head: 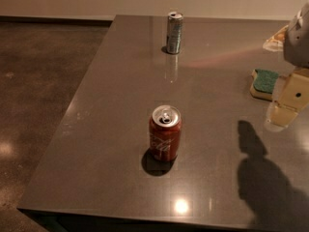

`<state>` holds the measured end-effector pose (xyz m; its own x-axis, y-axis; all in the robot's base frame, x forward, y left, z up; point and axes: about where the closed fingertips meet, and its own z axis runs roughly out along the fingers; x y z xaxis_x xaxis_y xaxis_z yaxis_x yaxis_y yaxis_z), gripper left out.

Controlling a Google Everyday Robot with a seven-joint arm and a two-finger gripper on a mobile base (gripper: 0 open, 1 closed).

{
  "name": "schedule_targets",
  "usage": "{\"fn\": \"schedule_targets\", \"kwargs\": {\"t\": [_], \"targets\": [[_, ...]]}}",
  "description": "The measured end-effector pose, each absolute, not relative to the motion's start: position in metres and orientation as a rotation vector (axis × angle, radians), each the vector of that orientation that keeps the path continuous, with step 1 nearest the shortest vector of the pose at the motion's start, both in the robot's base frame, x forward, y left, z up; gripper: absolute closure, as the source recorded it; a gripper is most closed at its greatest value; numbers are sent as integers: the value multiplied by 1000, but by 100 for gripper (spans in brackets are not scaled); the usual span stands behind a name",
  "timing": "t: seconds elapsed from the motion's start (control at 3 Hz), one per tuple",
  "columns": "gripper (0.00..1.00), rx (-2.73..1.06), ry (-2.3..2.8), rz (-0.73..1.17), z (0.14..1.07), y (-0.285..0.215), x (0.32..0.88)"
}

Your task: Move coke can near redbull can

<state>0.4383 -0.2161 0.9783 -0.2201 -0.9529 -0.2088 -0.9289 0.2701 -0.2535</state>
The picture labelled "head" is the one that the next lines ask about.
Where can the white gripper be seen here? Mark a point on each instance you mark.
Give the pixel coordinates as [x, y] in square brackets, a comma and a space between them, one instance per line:
[297, 45]

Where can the red coke can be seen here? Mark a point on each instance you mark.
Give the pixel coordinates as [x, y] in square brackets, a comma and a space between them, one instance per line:
[165, 129]

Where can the silver redbull can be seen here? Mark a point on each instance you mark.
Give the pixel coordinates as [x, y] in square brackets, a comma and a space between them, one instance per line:
[174, 32]

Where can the green yellow sponge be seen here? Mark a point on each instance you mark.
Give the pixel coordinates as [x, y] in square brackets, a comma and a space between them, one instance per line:
[263, 84]

